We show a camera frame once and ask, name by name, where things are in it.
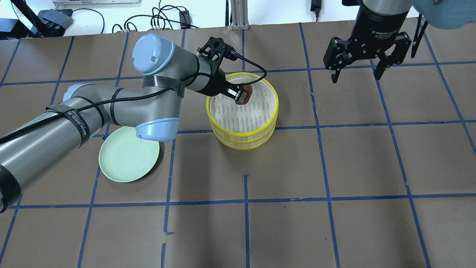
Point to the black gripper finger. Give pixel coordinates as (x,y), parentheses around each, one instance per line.
(336,66)
(385,61)
(244,98)
(234,93)

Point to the brown bun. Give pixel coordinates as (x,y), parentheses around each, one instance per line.
(246,88)

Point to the yellow steamer layer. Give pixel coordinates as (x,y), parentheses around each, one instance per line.
(234,141)
(252,120)

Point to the black power adapter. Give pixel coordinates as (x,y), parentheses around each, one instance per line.
(185,19)

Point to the light green plate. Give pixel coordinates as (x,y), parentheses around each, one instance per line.
(126,158)

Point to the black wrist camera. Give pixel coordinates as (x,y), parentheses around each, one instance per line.
(216,50)

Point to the aluminium frame post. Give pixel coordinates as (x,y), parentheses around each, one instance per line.
(239,14)

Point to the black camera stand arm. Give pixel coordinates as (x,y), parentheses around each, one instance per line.
(49,23)

